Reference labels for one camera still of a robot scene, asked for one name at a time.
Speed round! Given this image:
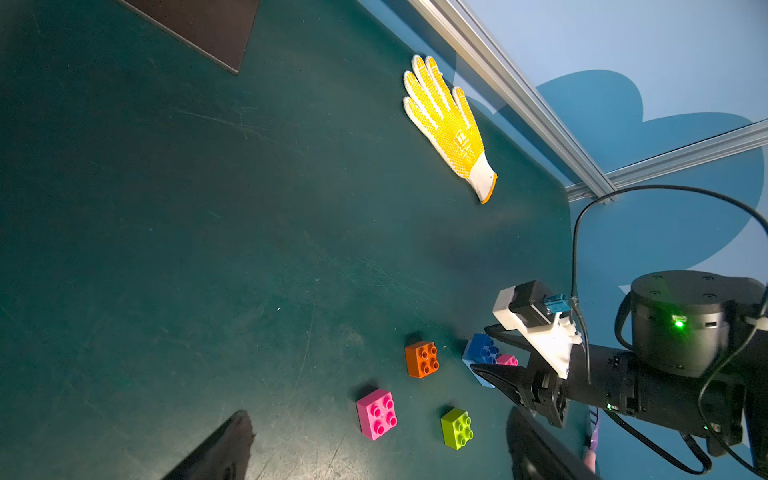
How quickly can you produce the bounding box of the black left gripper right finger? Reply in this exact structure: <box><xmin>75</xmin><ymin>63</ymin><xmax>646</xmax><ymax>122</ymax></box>
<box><xmin>506</xmin><ymin>407</ymin><xmax>599</xmax><ymax>480</ymax></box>

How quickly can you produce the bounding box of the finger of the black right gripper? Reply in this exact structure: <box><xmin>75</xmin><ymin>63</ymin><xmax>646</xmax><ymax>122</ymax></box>
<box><xmin>484</xmin><ymin>324</ymin><xmax>531</xmax><ymax>352</ymax></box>
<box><xmin>471</xmin><ymin>363</ymin><xmax>535</xmax><ymax>413</ymax></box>

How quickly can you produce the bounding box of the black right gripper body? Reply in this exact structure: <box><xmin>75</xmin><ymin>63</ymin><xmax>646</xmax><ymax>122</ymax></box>
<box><xmin>524</xmin><ymin>346</ymin><xmax>744</xmax><ymax>447</ymax></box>

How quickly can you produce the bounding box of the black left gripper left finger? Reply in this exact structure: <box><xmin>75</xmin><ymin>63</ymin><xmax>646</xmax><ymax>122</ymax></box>
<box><xmin>163</xmin><ymin>410</ymin><xmax>255</xmax><ymax>480</ymax></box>

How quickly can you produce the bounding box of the dark blue lego brick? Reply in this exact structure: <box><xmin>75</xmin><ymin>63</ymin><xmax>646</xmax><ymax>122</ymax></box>
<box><xmin>462</xmin><ymin>333</ymin><xmax>500</xmax><ymax>389</ymax></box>

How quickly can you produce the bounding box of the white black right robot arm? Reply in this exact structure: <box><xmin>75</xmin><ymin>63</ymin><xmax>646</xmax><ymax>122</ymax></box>
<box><xmin>471</xmin><ymin>270</ymin><xmax>767</xmax><ymax>476</ymax></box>

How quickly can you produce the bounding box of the small pink lego brick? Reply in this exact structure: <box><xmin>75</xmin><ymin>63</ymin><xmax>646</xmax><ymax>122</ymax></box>
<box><xmin>495</xmin><ymin>354</ymin><xmax>519</xmax><ymax>366</ymax></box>

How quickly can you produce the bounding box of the lime green lego brick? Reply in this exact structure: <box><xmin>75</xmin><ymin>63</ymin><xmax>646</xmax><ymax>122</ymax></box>
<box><xmin>440</xmin><ymin>408</ymin><xmax>474</xmax><ymax>450</ymax></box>

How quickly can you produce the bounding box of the orange lego brick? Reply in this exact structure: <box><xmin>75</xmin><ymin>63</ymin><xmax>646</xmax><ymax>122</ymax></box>
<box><xmin>404</xmin><ymin>341</ymin><xmax>440</xmax><ymax>379</ymax></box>

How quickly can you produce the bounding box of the large magenta lego brick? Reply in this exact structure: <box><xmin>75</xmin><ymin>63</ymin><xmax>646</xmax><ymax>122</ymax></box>
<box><xmin>356</xmin><ymin>389</ymin><xmax>398</xmax><ymax>441</ymax></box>

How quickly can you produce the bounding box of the purple pink toy rake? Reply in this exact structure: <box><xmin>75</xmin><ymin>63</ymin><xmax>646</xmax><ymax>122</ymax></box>
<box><xmin>583</xmin><ymin>408</ymin><xmax>600</xmax><ymax>473</ymax></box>

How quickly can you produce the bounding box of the yellow white work glove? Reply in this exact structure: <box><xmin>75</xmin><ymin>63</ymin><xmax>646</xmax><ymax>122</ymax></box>
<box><xmin>403</xmin><ymin>55</ymin><xmax>498</xmax><ymax>204</ymax></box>

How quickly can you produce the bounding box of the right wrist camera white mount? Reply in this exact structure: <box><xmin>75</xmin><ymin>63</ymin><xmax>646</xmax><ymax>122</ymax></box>
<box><xmin>492</xmin><ymin>280</ymin><xmax>583</xmax><ymax>380</ymax></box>

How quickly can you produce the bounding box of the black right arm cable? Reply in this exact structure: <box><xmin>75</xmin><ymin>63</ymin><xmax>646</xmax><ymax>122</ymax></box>
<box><xmin>569</xmin><ymin>184</ymin><xmax>768</xmax><ymax>480</ymax></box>

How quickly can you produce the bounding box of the right aluminium corner post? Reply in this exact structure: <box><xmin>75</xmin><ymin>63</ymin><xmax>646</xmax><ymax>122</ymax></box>
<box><xmin>565</xmin><ymin>118</ymin><xmax>768</xmax><ymax>203</ymax></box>

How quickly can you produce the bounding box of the horizontal aluminium back rail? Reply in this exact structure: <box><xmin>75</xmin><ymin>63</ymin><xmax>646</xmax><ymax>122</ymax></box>
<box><xmin>409</xmin><ymin>0</ymin><xmax>617</xmax><ymax>198</ymax></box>

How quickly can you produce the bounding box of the dark metal tree base plate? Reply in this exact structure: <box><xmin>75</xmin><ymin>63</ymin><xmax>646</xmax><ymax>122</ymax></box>
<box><xmin>120</xmin><ymin>0</ymin><xmax>260</xmax><ymax>75</ymax></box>

